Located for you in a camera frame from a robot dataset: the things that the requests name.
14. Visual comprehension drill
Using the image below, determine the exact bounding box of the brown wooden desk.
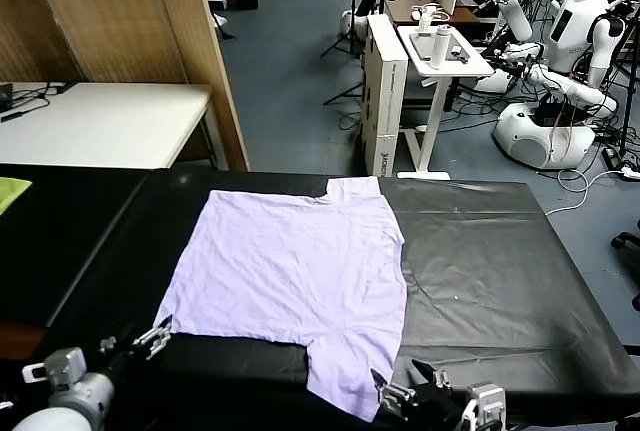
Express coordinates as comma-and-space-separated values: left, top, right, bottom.
384, 0, 501, 27

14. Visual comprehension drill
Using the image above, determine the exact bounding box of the white floor cable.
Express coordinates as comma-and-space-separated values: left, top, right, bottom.
543, 165, 621, 217

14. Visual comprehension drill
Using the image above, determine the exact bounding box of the tall black tripod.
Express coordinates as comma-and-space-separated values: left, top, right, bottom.
597, 0, 640, 157

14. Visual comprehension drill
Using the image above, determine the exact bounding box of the lavender t-shirt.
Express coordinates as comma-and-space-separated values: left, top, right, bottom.
152, 175, 407, 423

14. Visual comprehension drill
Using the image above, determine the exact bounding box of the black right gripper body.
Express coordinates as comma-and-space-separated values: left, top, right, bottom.
399, 381, 471, 431

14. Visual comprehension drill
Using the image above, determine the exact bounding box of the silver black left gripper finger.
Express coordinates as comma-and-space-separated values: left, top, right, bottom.
98, 323, 139, 356
131, 314, 175, 362

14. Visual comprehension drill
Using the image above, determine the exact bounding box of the black plastic table cover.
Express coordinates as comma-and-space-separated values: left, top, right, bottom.
34, 169, 634, 425

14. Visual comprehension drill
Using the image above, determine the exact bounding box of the black side table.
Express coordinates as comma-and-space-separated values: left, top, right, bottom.
0, 163, 151, 330

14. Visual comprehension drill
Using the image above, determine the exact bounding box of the tall white cardboard box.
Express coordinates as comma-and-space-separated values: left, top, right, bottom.
360, 13, 409, 178

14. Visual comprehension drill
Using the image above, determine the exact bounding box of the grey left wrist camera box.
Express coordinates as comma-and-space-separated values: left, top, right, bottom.
22, 347, 87, 392

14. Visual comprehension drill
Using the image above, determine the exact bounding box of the white height-adjustable desk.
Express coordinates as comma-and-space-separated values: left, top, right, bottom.
394, 23, 495, 181

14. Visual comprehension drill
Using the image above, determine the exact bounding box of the white humanoid robot with base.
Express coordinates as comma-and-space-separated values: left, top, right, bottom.
469, 0, 634, 170

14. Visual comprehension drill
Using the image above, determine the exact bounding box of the black tripod stand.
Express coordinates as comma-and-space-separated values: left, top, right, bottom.
319, 0, 369, 60

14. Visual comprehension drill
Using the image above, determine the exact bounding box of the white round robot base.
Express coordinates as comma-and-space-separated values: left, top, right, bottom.
339, 8, 369, 35

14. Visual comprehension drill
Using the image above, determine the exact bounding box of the wooden folding screen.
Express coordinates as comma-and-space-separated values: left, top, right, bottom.
0, 0, 251, 172

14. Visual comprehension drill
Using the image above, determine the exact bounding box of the black power adapter cable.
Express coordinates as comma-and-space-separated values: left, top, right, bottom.
0, 80, 80, 125

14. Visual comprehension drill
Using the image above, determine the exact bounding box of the white headset on stand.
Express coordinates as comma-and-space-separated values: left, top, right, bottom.
410, 2, 451, 32

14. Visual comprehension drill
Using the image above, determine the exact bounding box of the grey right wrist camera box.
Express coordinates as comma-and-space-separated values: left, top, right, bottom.
462, 383, 507, 431

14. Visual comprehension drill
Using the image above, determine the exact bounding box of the white bottle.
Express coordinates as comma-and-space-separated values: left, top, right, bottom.
429, 23, 451, 70

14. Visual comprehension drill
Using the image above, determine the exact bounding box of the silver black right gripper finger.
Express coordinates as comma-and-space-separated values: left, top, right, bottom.
370, 367, 419, 417
409, 357, 454, 394

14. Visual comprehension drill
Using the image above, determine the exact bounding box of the black office chair base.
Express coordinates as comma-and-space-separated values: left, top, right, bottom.
609, 218, 640, 310

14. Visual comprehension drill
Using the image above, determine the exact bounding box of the yellow-green cloth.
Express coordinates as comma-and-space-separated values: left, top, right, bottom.
0, 176, 32, 215

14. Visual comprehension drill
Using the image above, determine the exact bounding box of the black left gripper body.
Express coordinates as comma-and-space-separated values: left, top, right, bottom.
102, 344, 152, 387

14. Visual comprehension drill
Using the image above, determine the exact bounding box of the white rectangular table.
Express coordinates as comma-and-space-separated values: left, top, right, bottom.
0, 81, 229, 171

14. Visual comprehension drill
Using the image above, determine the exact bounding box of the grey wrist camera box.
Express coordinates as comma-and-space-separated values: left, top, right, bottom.
22, 347, 87, 392
462, 383, 507, 431

